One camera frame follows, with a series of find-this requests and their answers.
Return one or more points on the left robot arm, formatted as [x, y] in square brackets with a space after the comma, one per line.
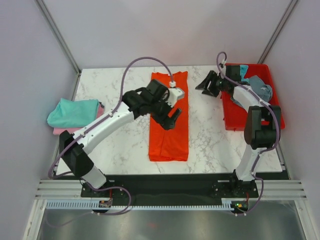
[75, 148]

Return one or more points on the folded teal t shirt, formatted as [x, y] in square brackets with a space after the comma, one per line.
[73, 114]

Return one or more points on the folded pink t shirt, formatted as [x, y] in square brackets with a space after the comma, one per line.
[58, 131]

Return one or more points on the right corner frame post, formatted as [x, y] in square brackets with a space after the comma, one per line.
[278, 30]

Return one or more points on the aluminium frame rail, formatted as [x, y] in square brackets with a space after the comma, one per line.
[270, 190]

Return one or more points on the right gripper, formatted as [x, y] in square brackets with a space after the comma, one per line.
[203, 86]

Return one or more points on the left corner frame post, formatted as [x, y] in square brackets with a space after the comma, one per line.
[58, 35]

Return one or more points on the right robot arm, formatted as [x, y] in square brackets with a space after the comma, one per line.
[262, 129]

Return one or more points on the white cable duct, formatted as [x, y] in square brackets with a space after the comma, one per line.
[96, 205]

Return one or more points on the cyan t shirt in bin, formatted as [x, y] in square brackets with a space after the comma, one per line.
[243, 71]

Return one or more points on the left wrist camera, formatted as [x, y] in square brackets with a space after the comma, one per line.
[175, 94]

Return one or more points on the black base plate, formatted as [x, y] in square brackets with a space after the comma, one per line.
[165, 189]

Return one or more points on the red plastic bin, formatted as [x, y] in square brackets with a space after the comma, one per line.
[234, 116]

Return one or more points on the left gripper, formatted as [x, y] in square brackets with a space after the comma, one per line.
[169, 124]

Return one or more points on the grey t shirt in bin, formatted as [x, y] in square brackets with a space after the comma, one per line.
[264, 91]

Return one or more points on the corner frame post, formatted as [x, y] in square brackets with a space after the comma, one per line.
[58, 35]
[278, 30]

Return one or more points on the orange t shirt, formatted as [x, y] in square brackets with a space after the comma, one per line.
[172, 145]

